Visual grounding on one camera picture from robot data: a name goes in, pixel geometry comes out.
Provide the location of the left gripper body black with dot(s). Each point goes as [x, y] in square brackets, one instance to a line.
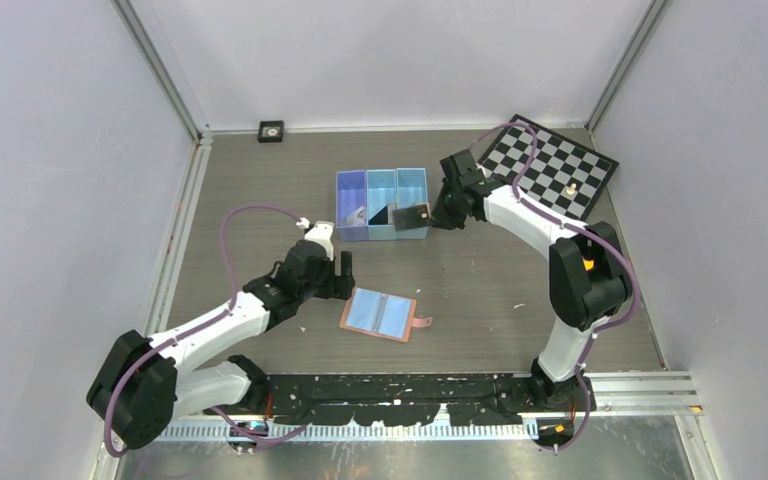
[323, 285]

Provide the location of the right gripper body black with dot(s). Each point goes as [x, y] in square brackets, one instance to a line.
[448, 211]

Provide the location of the brown leather card holder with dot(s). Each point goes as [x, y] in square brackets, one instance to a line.
[382, 315]

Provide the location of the black credit card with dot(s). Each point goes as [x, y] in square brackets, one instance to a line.
[413, 217]

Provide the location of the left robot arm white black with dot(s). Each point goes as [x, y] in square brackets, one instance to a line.
[147, 382]

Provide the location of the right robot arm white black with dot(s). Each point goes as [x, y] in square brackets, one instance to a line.
[589, 278]

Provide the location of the silver card purple bin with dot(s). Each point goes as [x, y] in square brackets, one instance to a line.
[356, 218]

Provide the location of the black card middle bin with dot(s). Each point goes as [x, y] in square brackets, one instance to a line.
[381, 218]

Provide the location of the right light blue bin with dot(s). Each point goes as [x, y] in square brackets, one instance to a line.
[411, 189]

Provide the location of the light blue bin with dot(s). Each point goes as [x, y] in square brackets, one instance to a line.
[381, 191]
[411, 189]

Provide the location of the middle light blue bin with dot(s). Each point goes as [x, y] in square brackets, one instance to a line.
[381, 191]

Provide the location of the purple plastic bin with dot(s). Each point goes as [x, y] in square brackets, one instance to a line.
[351, 193]

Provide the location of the black white chessboard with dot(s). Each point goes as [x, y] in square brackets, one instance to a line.
[552, 161]

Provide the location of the small black square device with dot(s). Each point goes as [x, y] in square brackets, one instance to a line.
[270, 131]

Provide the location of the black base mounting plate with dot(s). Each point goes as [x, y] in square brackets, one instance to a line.
[484, 399]

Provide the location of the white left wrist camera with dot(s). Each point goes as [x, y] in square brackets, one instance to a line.
[319, 232]

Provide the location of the aluminium rail frame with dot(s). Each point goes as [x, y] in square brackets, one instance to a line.
[624, 394]

